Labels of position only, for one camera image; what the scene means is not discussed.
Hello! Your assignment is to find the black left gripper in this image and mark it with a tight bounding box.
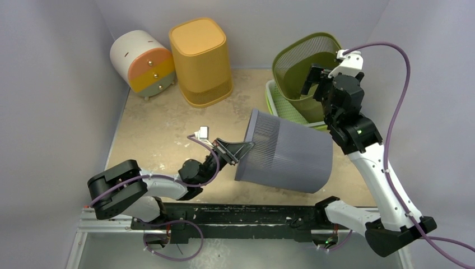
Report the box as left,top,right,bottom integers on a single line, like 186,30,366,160
199,137,254,185

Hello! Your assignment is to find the olive green mesh basket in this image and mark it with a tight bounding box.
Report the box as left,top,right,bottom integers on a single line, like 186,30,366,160
272,32,341,123

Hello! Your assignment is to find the grey mesh basket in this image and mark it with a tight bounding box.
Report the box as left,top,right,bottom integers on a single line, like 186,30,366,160
235,109,333,193

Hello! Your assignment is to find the orange mesh basket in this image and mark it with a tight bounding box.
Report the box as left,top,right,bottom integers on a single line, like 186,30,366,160
169,17,233,108

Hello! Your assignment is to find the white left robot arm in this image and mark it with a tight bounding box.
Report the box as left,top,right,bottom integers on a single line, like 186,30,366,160
87,134,255,229

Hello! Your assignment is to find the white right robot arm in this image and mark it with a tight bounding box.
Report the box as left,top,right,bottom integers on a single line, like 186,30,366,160
301,63,437,257

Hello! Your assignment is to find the white mesh tray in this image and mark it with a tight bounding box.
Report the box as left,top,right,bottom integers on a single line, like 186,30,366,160
266,78,331,129

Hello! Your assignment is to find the round pastel drawer cabinet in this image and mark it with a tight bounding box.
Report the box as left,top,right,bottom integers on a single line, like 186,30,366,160
110,30,176,100

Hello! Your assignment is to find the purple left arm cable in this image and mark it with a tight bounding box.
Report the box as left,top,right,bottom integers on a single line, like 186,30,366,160
89,134,221,208

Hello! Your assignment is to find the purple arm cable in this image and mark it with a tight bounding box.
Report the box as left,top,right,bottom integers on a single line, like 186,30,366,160
89,134,221,208
341,41,475,269

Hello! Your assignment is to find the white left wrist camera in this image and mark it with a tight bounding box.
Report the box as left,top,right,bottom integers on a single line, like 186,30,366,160
194,126,209,141

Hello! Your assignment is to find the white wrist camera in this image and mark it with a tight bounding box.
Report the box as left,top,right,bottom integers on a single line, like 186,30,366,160
194,126,209,141
328,49,364,78

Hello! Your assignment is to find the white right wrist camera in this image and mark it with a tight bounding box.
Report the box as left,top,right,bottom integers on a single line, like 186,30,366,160
328,49,364,78

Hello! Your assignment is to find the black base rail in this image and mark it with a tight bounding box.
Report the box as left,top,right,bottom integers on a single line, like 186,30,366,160
131,202,346,245

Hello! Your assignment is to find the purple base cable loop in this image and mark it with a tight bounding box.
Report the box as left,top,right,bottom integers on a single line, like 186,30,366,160
142,220,205,262

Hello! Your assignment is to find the aluminium frame rail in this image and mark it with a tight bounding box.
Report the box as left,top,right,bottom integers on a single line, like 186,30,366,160
76,207,134,233

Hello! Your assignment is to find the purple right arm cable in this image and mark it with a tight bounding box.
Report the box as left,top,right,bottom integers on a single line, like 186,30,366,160
341,41,475,269

